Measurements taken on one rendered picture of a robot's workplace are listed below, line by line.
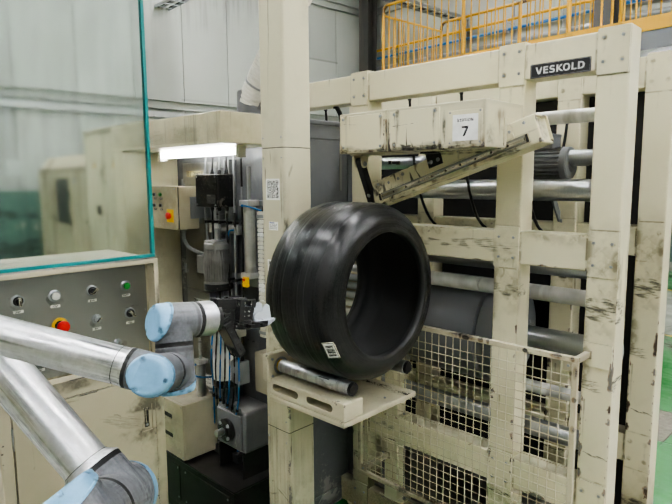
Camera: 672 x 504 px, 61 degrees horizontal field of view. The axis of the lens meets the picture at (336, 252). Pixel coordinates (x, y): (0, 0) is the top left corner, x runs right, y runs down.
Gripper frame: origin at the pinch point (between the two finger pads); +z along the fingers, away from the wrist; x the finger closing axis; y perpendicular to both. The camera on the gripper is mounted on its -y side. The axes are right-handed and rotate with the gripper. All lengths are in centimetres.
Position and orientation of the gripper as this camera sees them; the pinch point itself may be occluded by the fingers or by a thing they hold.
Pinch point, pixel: (270, 321)
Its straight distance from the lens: 164.8
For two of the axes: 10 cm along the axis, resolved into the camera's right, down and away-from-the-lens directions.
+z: 6.9, 0.3, 7.2
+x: -7.2, -0.8, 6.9
